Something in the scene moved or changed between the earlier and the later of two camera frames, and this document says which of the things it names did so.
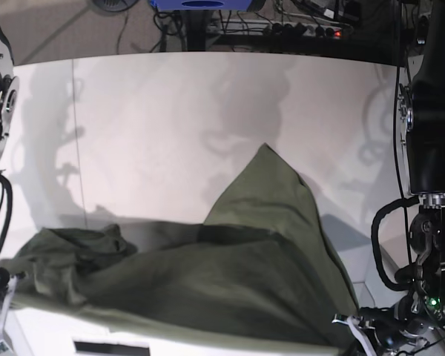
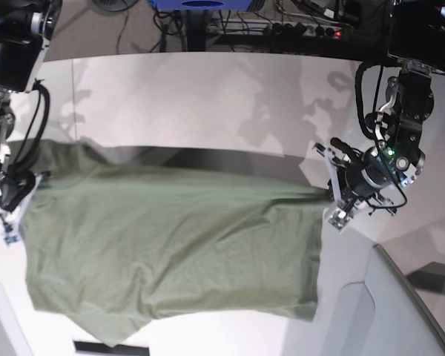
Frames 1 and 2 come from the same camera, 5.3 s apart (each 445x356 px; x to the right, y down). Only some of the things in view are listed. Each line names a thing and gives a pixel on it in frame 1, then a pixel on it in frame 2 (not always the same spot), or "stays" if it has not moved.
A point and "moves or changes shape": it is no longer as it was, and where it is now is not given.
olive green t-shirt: (262, 265) moves or changes shape
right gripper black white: (404, 328) -> (362, 182)
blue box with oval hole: (202, 5) stays
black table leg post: (196, 30) stays
